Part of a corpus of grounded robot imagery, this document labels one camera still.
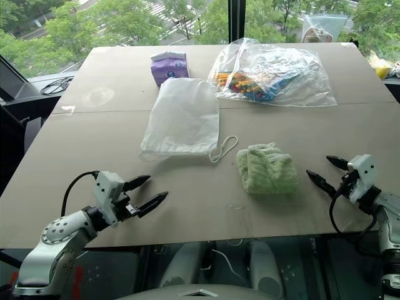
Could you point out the purple tissue pack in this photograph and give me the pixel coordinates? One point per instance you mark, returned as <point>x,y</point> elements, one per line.
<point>170,67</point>

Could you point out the blue-topped clear zip bag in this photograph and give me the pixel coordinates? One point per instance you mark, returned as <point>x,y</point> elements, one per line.
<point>323,28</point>

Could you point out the grey robot torso top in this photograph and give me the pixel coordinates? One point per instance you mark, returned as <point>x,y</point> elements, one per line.
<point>193,292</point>

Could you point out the black window frame post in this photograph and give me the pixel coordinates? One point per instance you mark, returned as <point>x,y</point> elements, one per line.
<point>236,22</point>

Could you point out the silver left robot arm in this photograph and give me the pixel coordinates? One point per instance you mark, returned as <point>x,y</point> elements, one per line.
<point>59,231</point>

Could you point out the green folded towel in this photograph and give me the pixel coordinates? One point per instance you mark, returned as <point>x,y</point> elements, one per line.
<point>268,170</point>

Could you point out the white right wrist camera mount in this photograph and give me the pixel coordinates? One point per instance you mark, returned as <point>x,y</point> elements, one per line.
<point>364,175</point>

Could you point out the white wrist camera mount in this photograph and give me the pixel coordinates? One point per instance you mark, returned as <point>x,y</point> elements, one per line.
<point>106,190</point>
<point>364,175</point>

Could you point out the black slanted panel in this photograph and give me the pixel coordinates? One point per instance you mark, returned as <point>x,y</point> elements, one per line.
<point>12,81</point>

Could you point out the clear tape piece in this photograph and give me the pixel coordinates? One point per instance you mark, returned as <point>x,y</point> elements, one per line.
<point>69,109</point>

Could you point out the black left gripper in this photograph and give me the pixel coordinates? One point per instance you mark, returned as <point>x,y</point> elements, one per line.
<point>125,208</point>

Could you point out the yellow plush toy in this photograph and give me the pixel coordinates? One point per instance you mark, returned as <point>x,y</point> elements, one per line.
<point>381,67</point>

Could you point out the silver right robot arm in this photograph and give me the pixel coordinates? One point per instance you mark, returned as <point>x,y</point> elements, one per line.
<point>387,218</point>

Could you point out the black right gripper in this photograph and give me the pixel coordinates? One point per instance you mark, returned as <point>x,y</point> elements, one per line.
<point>349,182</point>

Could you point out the small white thread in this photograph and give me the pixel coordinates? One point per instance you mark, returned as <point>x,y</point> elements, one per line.
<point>237,207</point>

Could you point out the large clear plastic bag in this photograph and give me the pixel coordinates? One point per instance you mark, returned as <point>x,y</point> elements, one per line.
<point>281,72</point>

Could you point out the grey rounded robot leg cover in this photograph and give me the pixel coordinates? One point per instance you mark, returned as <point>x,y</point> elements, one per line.
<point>184,262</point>
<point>265,265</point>

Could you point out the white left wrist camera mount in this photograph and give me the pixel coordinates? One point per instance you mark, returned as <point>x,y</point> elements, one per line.
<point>106,190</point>

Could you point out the colourful toy blocks pile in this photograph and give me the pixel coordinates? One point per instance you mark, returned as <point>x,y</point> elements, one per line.
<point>247,86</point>

